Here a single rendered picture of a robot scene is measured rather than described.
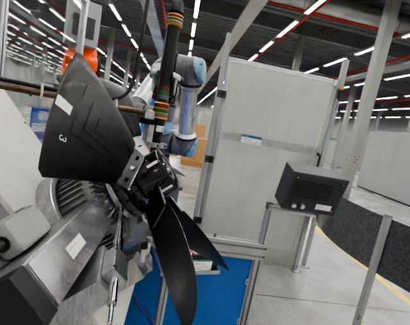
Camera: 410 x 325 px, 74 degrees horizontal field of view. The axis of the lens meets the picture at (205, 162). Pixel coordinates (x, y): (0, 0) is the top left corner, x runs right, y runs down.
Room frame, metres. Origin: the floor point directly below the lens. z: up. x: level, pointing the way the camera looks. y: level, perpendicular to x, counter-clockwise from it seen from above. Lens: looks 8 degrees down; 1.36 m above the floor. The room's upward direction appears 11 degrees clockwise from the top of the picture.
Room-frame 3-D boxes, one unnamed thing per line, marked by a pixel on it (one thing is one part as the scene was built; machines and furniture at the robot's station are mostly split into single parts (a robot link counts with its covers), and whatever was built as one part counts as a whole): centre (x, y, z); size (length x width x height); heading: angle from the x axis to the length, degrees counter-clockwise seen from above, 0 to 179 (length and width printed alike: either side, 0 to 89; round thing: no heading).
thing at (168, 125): (1.06, 0.20, 1.35); 0.11 x 0.08 x 0.11; 83
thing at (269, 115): (2.69, -0.58, 1.10); 1.21 x 0.06 x 2.20; 97
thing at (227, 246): (1.16, 0.10, 0.82); 0.90 x 0.04 x 0.08; 97
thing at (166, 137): (1.55, 0.26, 1.21); 0.13 x 0.12 x 0.14; 83
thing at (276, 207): (1.23, -0.43, 1.04); 0.24 x 0.03 x 0.03; 97
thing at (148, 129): (0.79, 0.16, 1.31); 0.09 x 0.07 x 0.10; 132
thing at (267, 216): (1.21, -0.33, 0.96); 0.03 x 0.03 x 0.20; 7
